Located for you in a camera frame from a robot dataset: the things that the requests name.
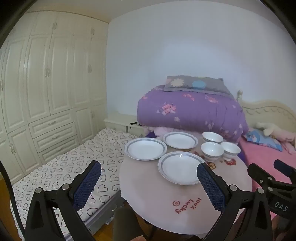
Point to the cream nightstand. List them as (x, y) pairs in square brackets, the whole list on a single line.
[(115, 120)]

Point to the purple floral quilt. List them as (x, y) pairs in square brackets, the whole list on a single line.
[(196, 111)]

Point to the white plate with grey rim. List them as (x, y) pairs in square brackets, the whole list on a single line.
[(178, 166), (145, 149), (180, 140)]

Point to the pink bed sheet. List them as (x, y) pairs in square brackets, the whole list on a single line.
[(259, 155)]

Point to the cream panelled wardrobe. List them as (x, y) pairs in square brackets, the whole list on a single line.
[(57, 69)]

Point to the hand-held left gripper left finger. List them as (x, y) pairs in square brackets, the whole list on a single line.
[(87, 183)]

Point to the cream plush toy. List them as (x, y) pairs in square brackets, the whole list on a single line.
[(275, 131)]

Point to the grey floral pillow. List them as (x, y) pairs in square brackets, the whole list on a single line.
[(185, 83)]

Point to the white bowl with grey rim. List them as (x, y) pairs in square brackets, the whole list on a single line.
[(231, 150), (212, 137), (211, 150)]

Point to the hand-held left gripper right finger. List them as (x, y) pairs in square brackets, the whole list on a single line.
[(210, 187)]

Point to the bed with heart-print sheet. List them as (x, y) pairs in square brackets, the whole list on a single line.
[(69, 162)]

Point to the light pink fluffy blanket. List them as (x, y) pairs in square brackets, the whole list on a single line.
[(161, 132)]

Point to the blue printed pillow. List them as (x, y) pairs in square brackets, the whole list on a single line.
[(261, 139)]

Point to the cream bed headboard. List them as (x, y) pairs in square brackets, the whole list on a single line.
[(266, 111)]

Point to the dark purple cloth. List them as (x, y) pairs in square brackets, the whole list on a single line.
[(150, 134)]

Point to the round pink printed table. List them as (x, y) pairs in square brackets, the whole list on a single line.
[(148, 185)]

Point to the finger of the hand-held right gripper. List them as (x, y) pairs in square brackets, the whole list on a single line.
[(283, 168), (260, 175)]

